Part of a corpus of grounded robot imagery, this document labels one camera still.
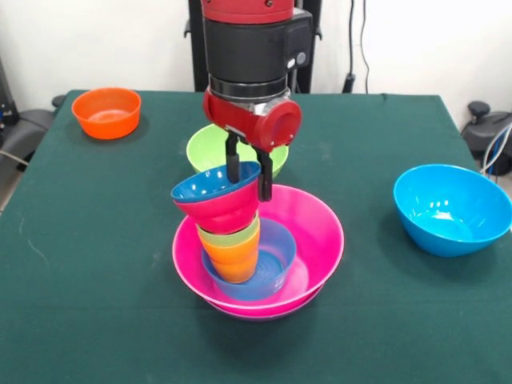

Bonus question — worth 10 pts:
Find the black hanging cable with plug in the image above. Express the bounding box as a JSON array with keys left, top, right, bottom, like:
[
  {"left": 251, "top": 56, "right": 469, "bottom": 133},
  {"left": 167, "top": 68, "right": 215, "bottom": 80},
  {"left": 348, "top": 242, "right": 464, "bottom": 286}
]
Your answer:
[{"left": 343, "top": 0, "right": 371, "bottom": 95}]

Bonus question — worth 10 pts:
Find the orange bowl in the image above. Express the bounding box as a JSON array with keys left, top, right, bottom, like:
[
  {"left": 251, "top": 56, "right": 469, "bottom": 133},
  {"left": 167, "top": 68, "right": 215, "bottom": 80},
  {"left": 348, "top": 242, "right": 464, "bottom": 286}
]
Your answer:
[{"left": 71, "top": 86, "right": 142, "bottom": 141}]

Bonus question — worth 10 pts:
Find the large pink bowl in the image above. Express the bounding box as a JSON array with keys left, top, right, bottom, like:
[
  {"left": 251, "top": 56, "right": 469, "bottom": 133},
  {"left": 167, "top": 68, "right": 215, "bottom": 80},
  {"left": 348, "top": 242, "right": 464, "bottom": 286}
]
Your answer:
[{"left": 171, "top": 183, "right": 346, "bottom": 321}]

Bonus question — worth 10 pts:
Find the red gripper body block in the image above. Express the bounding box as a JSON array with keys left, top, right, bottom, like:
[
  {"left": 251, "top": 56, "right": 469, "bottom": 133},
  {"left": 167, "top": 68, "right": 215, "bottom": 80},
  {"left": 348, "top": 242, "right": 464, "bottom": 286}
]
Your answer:
[{"left": 202, "top": 90, "right": 303, "bottom": 154}]

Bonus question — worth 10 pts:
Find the small pink bowl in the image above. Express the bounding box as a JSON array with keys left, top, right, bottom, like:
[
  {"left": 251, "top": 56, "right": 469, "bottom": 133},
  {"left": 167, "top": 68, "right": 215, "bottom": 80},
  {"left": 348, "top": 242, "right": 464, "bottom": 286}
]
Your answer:
[{"left": 172, "top": 175, "right": 261, "bottom": 235}]

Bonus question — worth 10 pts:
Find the dark green tablecloth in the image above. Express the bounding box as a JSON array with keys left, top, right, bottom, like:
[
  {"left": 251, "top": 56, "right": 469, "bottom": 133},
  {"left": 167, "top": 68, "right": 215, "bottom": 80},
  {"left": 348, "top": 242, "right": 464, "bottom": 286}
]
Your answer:
[{"left": 0, "top": 89, "right": 512, "bottom": 384}]

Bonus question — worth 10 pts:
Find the dark blue bowl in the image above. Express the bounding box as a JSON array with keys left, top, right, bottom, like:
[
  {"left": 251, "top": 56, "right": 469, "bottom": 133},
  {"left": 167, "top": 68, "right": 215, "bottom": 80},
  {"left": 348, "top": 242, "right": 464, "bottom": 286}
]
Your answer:
[{"left": 170, "top": 161, "right": 262, "bottom": 205}]

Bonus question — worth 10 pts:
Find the large light blue bowl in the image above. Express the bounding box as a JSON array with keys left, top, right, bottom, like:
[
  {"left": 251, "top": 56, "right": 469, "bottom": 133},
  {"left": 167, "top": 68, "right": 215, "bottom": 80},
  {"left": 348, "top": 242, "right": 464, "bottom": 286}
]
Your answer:
[{"left": 393, "top": 162, "right": 512, "bottom": 258}]

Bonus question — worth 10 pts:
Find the lime green bowl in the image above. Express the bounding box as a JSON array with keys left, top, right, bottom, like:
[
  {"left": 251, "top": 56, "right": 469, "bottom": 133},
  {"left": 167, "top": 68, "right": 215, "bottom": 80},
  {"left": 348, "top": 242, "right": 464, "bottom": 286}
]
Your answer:
[{"left": 186, "top": 123, "right": 290, "bottom": 181}]

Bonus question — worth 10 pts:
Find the orange cup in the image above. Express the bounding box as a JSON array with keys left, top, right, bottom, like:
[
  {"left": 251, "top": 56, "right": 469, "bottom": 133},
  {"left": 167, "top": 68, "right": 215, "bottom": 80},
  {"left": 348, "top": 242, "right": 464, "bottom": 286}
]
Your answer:
[{"left": 198, "top": 226, "right": 262, "bottom": 285}]

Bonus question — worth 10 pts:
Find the small light blue bowl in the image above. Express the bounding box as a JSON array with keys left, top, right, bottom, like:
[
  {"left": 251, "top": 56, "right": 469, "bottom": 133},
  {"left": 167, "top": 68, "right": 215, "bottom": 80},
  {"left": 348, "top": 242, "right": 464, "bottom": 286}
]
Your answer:
[{"left": 201, "top": 218, "right": 298, "bottom": 302}]

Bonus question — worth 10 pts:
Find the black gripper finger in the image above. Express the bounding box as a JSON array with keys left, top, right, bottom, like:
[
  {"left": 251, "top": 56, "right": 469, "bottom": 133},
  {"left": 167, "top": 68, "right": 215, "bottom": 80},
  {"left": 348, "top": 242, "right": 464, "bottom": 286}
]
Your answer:
[
  {"left": 224, "top": 134, "right": 242, "bottom": 183},
  {"left": 251, "top": 146, "right": 274, "bottom": 202}
]

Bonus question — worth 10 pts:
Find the green cup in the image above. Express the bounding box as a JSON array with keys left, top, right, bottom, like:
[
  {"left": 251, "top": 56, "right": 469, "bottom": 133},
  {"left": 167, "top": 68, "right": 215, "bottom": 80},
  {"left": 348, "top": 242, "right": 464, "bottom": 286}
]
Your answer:
[{"left": 195, "top": 218, "right": 262, "bottom": 247}]

